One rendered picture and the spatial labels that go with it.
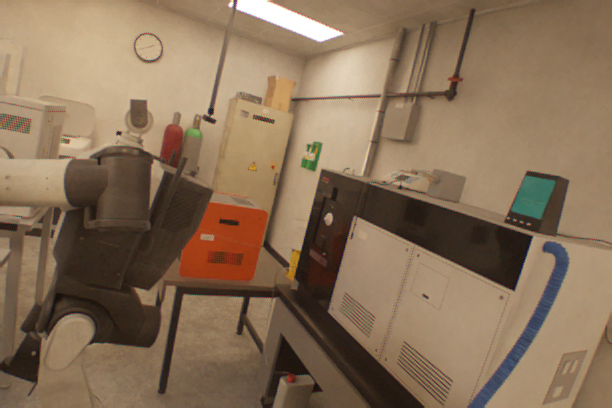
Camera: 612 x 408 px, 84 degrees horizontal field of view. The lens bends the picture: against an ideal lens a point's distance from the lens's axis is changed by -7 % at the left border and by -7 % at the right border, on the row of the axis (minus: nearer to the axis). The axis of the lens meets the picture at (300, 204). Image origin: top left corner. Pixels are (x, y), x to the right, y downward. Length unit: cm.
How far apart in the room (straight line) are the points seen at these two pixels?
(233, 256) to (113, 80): 333
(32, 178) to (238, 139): 410
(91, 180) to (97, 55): 431
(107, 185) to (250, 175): 419
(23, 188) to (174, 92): 428
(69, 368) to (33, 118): 123
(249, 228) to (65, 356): 127
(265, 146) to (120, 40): 213
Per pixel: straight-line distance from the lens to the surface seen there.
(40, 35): 509
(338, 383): 161
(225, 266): 209
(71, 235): 89
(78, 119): 481
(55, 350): 102
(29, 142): 199
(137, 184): 70
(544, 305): 113
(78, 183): 72
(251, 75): 520
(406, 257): 139
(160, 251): 90
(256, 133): 481
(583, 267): 141
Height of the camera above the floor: 150
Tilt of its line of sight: 8 degrees down
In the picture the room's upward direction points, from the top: 14 degrees clockwise
